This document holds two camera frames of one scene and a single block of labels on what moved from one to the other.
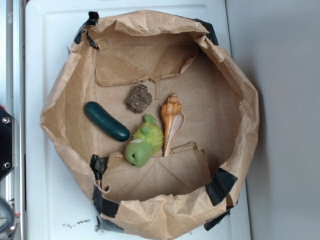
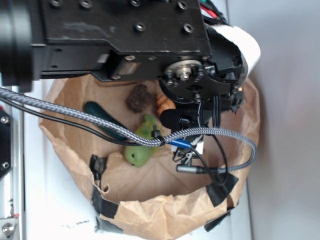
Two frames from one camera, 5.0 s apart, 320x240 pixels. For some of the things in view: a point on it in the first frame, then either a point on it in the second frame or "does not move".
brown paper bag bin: (154, 121) does not move
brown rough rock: (139, 99) does not move
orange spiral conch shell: (173, 120) to (163, 103)
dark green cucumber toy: (97, 113) does not move
